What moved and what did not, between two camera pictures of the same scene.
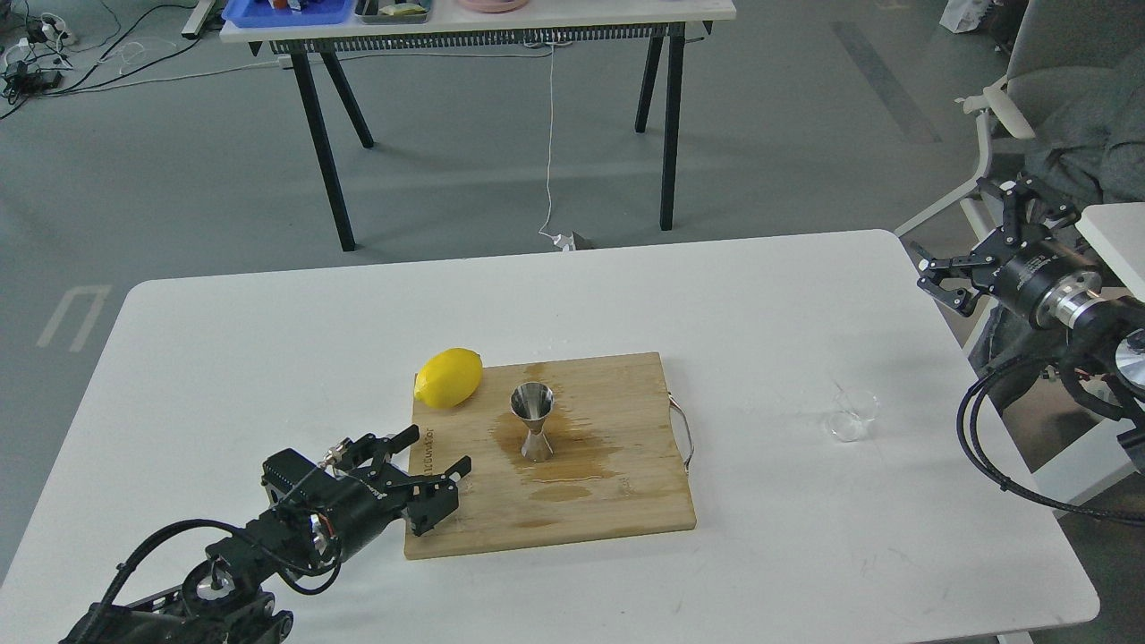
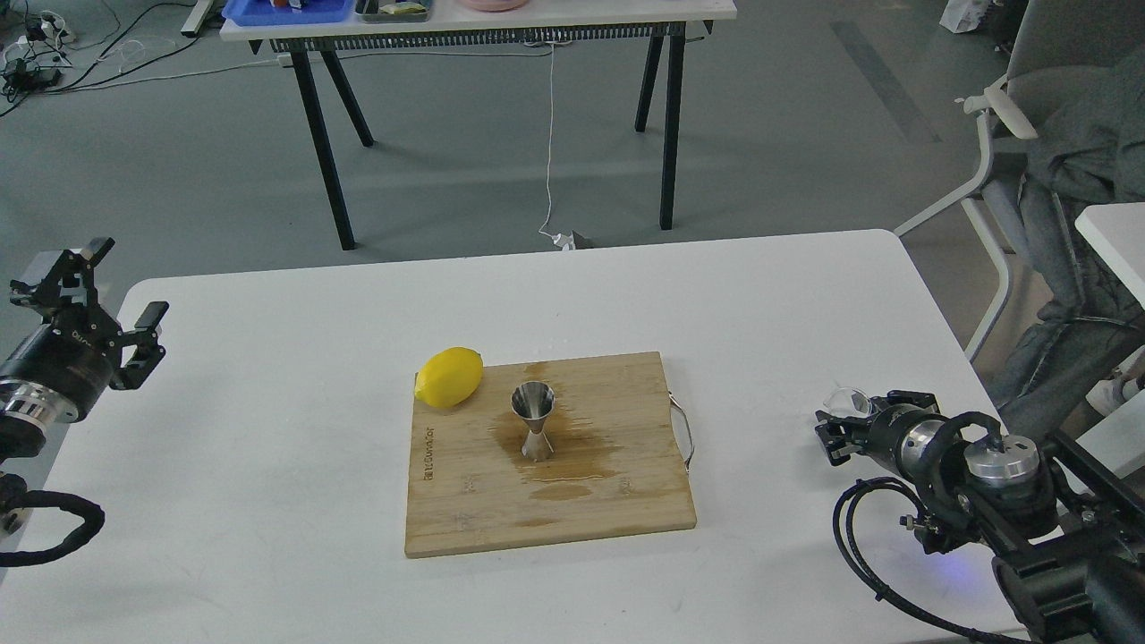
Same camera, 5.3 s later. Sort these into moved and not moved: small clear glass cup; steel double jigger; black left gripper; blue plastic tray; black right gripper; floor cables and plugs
Moved: black left gripper; black right gripper
Not moved: small clear glass cup; blue plastic tray; steel double jigger; floor cables and plugs
